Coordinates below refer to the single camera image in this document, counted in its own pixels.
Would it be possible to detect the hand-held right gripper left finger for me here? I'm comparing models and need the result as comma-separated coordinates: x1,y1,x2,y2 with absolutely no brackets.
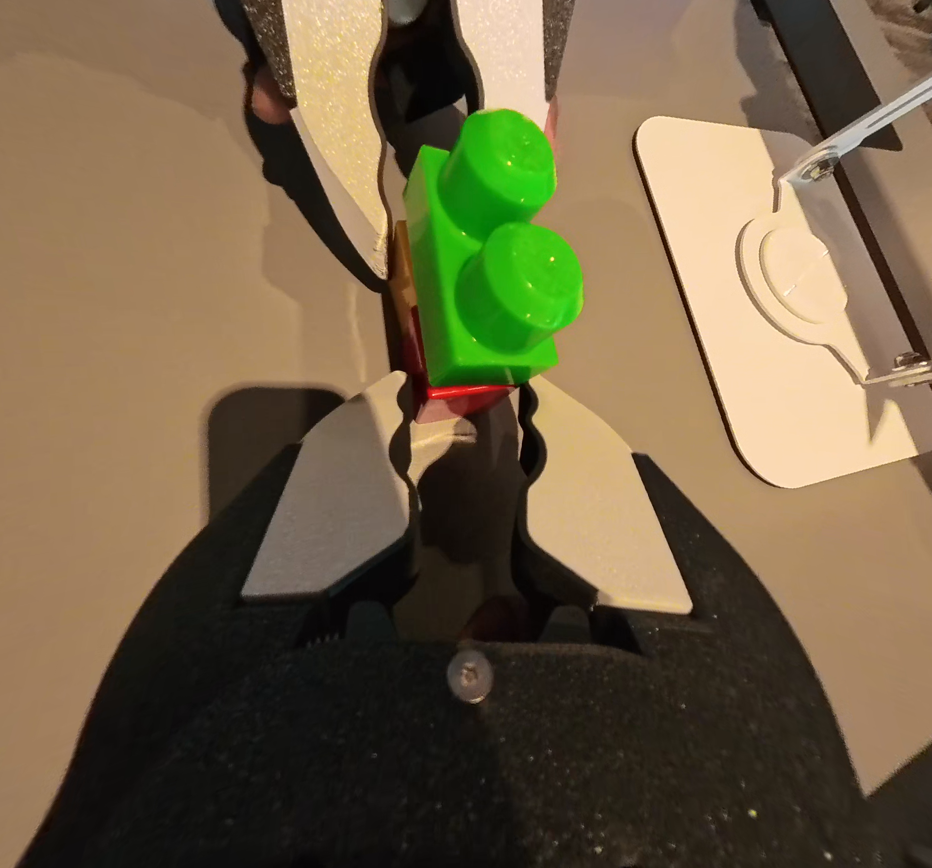
239,371,425,601

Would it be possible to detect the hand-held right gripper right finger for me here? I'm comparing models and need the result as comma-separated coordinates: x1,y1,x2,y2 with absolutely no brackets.
517,380,694,616

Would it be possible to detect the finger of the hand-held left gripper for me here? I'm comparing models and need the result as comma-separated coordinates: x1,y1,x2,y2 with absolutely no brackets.
451,0,549,128
271,0,393,283

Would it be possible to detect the red mega block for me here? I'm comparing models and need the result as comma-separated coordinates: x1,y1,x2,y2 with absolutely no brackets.
402,306,522,423

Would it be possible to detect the orange mega block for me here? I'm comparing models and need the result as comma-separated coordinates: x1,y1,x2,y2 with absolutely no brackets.
389,220,421,316

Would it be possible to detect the green two-stud mega block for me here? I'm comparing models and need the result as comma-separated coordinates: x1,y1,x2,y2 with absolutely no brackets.
404,108,585,388

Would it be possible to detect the white instruction board stand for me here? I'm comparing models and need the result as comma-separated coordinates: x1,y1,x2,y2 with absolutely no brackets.
632,73,932,490

